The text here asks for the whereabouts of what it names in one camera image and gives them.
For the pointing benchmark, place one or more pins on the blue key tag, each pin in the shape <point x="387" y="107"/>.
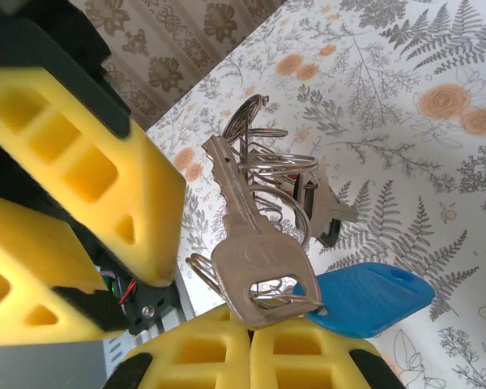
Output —
<point x="368" y="296"/>

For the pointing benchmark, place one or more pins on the grey metal sheet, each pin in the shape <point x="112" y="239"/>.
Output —
<point x="32" y="364"/>

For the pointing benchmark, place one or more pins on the large silver key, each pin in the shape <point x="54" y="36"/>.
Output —
<point x="263" y="259"/>

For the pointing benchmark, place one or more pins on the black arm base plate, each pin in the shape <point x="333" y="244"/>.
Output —
<point x="162" y="297"/>

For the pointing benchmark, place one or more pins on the floral patterned table cover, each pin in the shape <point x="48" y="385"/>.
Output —
<point x="429" y="202"/>

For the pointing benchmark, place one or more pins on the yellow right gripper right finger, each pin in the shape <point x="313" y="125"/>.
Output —
<point x="340" y="364"/>

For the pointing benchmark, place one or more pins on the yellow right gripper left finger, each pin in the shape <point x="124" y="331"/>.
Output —
<point x="227" y="364"/>

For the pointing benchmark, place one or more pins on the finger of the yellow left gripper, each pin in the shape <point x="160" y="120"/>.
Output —
<point x="137" y="194"/>
<point x="32" y="263"/>

